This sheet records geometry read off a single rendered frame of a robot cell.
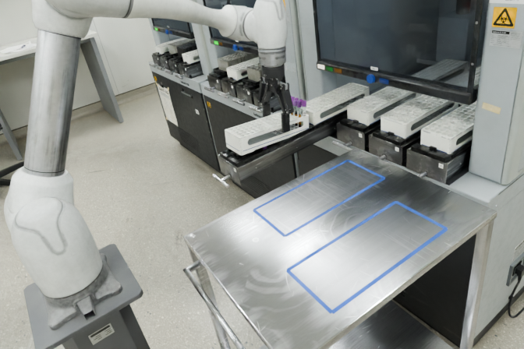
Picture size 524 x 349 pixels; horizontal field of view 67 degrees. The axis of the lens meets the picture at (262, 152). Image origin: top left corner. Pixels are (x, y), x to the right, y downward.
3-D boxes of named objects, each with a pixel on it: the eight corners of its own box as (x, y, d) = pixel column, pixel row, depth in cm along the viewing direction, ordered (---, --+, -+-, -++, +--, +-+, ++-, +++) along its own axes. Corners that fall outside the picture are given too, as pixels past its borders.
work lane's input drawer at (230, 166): (355, 107, 171) (354, 87, 167) (380, 114, 161) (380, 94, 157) (210, 177, 139) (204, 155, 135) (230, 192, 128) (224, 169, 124)
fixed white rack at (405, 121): (433, 103, 147) (434, 88, 144) (458, 110, 139) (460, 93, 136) (380, 133, 134) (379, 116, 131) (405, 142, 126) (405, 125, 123)
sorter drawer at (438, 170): (517, 97, 156) (521, 75, 151) (557, 106, 145) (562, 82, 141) (396, 174, 123) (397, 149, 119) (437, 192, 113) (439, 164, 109)
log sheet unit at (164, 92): (166, 120, 320) (154, 78, 303) (180, 129, 300) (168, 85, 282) (164, 121, 319) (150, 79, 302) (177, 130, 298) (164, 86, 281)
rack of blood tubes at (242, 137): (292, 123, 151) (292, 108, 148) (309, 131, 143) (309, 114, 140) (225, 146, 136) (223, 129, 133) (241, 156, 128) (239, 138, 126)
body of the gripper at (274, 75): (256, 64, 131) (258, 91, 135) (270, 68, 125) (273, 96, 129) (274, 60, 135) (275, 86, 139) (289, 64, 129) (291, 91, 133)
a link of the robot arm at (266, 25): (295, 45, 127) (268, 41, 136) (293, -7, 120) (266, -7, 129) (269, 51, 121) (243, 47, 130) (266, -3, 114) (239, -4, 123)
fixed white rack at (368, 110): (398, 95, 158) (399, 80, 155) (421, 100, 151) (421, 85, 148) (346, 121, 145) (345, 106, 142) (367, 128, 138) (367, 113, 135)
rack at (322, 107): (352, 96, 165) (351, 82, 162) (370, 101, 158) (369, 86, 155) (297, 121, 152) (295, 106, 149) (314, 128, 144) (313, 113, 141)
